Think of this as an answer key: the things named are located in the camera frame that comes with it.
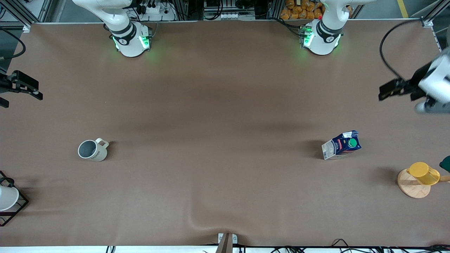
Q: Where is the long white power strip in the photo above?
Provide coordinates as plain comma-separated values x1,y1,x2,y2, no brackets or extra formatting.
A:
209,12,256,20

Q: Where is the cream mug with grey inside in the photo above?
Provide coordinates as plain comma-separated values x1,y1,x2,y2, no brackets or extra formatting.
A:
78,138,110,162

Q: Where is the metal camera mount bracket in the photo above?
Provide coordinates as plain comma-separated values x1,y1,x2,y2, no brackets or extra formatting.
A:
215,233,238,253

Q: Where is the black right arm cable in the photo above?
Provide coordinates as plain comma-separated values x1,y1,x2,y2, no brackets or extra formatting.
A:
0,27,26,61

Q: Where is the white power strip with plugs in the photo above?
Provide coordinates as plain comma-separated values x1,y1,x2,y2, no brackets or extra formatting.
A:
139,3,176,21

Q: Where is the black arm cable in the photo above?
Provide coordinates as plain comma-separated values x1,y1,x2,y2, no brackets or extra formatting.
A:
379,20,424,80
0,27,26,61

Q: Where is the bag of orange bread rolls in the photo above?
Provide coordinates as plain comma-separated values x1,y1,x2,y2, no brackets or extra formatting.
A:
280,0,326,20

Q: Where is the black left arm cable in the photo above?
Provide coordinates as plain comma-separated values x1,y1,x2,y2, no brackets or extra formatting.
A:
379,20,424,80

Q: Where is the blue white milk carton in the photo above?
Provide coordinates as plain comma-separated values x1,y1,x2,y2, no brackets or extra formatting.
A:
321,130,362,161

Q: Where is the brown table cloth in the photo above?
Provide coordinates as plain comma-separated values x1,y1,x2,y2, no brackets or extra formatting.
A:
0,19,450,247

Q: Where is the aluminium frame post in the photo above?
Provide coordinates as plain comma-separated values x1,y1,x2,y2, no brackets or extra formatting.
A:
420,0,450,28
0,0,54,33

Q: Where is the yellow plastic cup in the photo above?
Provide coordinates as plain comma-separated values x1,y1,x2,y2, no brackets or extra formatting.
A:
407,162,441,186

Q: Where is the black wire rack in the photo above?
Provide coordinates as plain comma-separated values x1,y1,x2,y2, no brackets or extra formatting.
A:
0,170,30,227

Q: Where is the white bowl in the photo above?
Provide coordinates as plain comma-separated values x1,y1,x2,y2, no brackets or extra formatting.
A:
0,185,20,212

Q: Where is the wooden mug stand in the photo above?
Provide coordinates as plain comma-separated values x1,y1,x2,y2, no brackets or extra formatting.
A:
397,168,450,199

